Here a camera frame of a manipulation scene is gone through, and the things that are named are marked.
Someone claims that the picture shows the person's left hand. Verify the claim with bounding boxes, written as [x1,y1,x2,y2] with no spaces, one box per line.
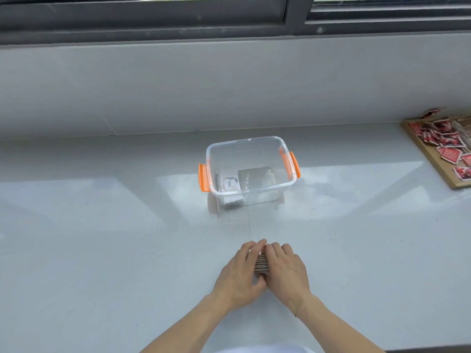
[210,239,269,314]

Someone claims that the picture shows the person's right hand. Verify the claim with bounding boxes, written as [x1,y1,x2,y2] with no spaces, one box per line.
[262,243,313,317]

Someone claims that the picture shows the stack of cards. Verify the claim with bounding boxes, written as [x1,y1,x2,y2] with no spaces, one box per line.
[254,253,271,275]

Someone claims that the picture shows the person's right forearm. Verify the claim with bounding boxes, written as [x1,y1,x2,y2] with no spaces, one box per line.
[295,294,386,353]

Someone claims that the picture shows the person's left forearm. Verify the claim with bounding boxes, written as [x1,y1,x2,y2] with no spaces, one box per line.
[141,295,229,353]

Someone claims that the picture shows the clear plastic box orange latches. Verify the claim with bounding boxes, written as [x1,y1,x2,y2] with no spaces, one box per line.
[199,136,301,208]

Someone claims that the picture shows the clear plastic packet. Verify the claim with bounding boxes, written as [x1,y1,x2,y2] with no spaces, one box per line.
[238,165,276,190]

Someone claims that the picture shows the wooden tray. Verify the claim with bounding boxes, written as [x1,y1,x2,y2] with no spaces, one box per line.
[400,114,471,190]

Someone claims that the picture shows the dark window frame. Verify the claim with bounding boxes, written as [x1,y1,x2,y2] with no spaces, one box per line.
[0,0,471,47]

